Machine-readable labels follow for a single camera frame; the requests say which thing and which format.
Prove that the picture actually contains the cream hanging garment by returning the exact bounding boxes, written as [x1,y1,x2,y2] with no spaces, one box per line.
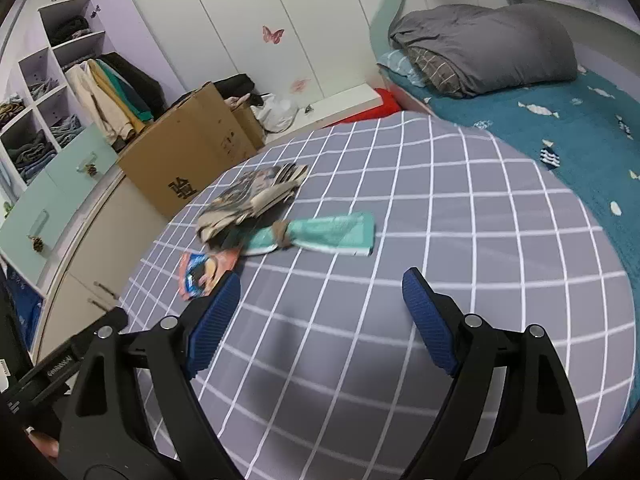
[65,60,137,144]

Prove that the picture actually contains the mint drawer unit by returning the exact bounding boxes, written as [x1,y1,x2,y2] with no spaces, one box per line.
[0,125,121,292]

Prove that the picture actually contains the red and blue snack packet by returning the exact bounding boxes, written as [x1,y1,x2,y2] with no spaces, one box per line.
[179,247,241,303]

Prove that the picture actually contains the black clothing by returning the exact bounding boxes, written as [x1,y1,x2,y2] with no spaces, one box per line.
[215,74,257,107]

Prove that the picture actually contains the white plastic bag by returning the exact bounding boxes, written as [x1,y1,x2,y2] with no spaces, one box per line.
[252,92,302,134]

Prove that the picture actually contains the white storage box lid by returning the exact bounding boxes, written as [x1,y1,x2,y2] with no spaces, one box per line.
[285,85,386,132]

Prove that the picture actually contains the yellow hanging garment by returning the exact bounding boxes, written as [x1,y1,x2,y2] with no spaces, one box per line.
[95,60,147,134]

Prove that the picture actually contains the black hanging garment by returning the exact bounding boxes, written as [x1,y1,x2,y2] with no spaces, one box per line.
[100,52,166,117]

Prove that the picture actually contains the blue bag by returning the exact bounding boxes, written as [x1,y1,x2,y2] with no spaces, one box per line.
[0,266,44,342]

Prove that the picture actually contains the light blue striped pillow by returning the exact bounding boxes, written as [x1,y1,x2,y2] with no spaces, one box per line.
[376,50,427,87]

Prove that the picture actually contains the green hanging garment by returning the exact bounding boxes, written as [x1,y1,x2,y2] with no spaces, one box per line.
[100,60,156,124]

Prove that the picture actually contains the person's left hand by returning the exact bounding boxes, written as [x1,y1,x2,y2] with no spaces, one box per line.
[25,425,62,462]

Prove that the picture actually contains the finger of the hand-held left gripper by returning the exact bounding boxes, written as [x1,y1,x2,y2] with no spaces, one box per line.
[75,306,129,356]

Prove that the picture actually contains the stacks of folded clothes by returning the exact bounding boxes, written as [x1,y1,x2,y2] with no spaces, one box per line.
[0,15,92,186]

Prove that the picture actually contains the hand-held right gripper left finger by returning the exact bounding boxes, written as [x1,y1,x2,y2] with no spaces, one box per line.
[60,271,251,480]

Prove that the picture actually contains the mint bed frame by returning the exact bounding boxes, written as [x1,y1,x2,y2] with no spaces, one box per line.
[369,0,407,68]

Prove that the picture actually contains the teal printed bedsheet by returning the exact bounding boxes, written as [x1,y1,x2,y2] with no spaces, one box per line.
[377,50,640,293]

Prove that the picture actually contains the grey duvet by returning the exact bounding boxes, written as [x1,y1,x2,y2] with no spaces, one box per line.
[389,3,579,100]

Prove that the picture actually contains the teal towel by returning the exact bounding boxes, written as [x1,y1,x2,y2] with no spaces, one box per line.
[240,211,377,257]

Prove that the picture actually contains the grey checked blanket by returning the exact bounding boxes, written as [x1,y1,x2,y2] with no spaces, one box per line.
[117,110,633,480]

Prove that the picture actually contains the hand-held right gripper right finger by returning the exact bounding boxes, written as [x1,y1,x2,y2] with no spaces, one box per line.
[401,266,588,480]

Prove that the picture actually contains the white open shelf unit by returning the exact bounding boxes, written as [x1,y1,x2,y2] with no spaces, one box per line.
[0,0,122,188]

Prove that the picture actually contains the cream cabinet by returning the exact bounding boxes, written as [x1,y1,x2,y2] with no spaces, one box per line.
[35,165,172,361]

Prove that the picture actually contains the red plastic storage box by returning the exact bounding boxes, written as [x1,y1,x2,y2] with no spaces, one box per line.
[372,87,402,117]

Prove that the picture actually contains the grey printed wrapper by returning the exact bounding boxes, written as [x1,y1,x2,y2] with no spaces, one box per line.
[195,162,310,248]

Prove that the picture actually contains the brown cardboard box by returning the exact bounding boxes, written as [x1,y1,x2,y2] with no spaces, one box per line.
[116,81,266,220]

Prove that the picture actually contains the white wardrobe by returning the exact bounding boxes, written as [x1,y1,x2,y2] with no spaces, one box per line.
[122,0,389,111]

